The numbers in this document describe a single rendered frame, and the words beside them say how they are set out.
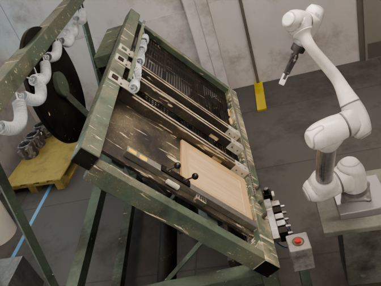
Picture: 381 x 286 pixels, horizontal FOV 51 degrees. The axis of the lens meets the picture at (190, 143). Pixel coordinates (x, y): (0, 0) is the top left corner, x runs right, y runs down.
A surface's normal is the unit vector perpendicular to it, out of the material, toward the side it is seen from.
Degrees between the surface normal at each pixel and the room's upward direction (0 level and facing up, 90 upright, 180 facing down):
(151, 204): 90
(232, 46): 90
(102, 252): 0
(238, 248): 90
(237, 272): 0
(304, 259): 90
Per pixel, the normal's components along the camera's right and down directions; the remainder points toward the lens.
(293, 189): -0.28, -0.79
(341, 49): -0.07, 0.58
